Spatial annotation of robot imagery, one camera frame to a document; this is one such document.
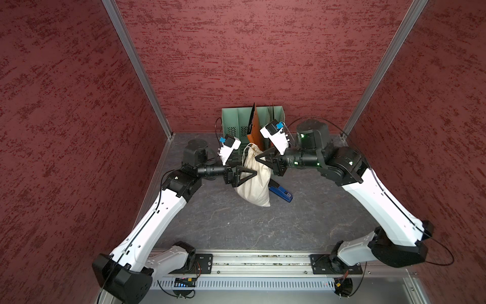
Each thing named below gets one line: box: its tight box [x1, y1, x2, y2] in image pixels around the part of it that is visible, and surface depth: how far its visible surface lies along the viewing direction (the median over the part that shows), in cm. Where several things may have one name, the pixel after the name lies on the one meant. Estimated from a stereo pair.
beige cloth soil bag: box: [234, 143, 272, 208], surface depth 62 cm
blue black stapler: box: [268, 178, 293, 203], surface depth 94 cm
